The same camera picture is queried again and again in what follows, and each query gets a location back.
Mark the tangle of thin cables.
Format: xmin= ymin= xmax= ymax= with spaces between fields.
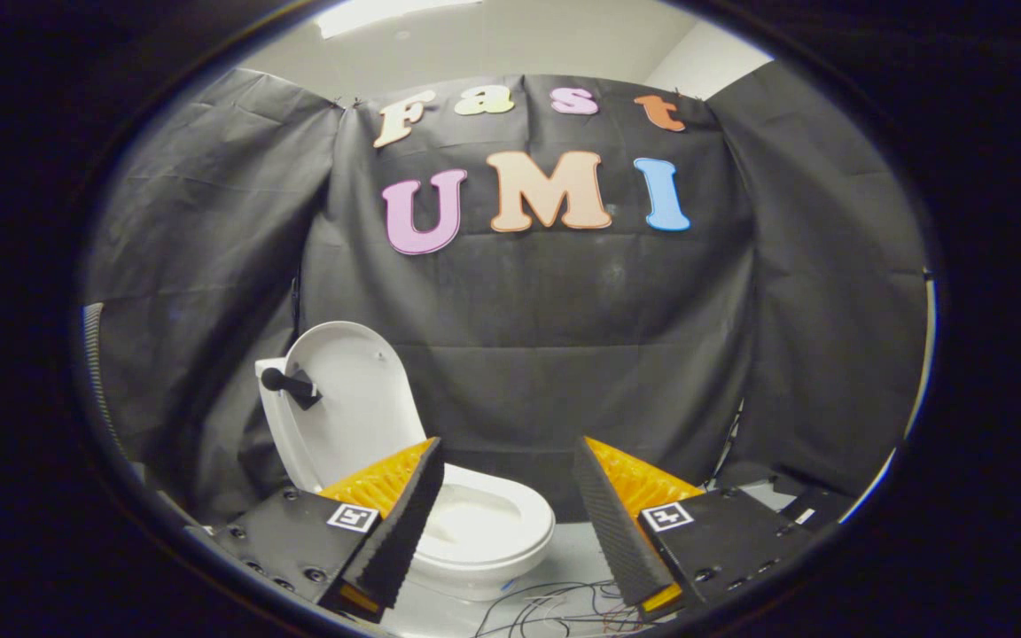
xmin=475 ymin=578 xmax=653 ymax=638

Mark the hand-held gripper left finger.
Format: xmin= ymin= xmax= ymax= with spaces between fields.
xmin=212 ymin=437 xmax=447 ymax=621

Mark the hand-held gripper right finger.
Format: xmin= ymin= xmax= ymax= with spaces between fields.
xmin=572 ymin=435 xmax=818 ymax=621

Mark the black toilet handle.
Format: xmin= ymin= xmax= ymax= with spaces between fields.
xmin=261 ymin=368 xmax=323 ymax=411

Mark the black backdrop cloth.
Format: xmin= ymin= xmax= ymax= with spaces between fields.
xmin=83 ymin=62 xmax=930 ymax=525

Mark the white toilet lid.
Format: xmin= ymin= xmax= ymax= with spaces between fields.
xmin=284 ymin=321 xmax=428 ymax=491

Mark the white toilet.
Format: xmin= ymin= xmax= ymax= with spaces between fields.
xmin=254 ymin=357 xmax=557 ymax=603

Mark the grey ribbed hose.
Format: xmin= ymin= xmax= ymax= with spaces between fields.
xmin=82 ymin=303 xmax=123 ymax=448

